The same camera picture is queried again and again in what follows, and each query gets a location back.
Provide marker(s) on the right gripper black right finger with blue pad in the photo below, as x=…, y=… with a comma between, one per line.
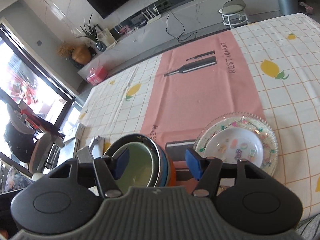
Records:
x=205, y=171

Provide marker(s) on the pink restaurant placemat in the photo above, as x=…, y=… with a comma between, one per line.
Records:
x=196, y=83

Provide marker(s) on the light green ceramic bowl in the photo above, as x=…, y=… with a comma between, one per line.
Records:
x=139, y=168

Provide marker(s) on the small grey rolling stool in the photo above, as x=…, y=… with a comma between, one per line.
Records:
x=233, y=14

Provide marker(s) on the red tissue box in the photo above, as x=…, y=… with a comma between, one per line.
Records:
x=97, y=76

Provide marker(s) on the plant in blue vase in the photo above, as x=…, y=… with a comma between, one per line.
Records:
x=89, y=32

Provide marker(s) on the white shallow patterned bowl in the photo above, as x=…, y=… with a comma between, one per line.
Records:
x=234, y=144

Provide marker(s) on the lemon checked tablecloth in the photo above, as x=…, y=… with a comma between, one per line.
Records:
x=269, y=69

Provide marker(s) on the glass scalloped plate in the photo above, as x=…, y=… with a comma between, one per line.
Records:
x=247, y=121

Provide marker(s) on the grey white tv cabinet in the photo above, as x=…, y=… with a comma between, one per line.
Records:
x=186, y=22

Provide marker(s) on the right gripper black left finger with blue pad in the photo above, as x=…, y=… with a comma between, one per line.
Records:
x=108, y=170

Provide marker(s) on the orange gourd vase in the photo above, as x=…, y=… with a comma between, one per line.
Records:
x=81, y=54

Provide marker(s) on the white wifi router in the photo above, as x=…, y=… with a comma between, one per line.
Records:
x=151, y=14

